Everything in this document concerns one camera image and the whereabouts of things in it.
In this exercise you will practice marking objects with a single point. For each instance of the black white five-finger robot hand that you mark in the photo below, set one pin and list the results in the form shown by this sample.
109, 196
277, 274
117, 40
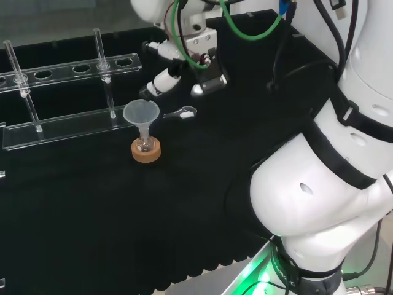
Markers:
196, 38

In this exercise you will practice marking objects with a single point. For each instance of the translucent plastic funnel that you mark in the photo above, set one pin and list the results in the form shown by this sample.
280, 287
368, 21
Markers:
140, 112

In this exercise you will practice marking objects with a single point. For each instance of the clear acrylic funnel stand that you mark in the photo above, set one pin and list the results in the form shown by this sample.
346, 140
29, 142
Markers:
61, 130

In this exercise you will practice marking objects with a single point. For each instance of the small round-bottom glass flask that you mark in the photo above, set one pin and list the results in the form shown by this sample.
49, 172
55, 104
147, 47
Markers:
145, 146

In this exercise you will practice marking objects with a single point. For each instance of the black bench cloth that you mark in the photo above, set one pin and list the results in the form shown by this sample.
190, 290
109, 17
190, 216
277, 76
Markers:
107, 215

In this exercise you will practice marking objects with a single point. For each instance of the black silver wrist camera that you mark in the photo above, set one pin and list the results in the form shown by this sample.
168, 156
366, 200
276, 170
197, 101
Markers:
213, 78

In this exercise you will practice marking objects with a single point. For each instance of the grey metal base plate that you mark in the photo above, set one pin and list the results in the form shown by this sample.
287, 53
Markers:
215, 276

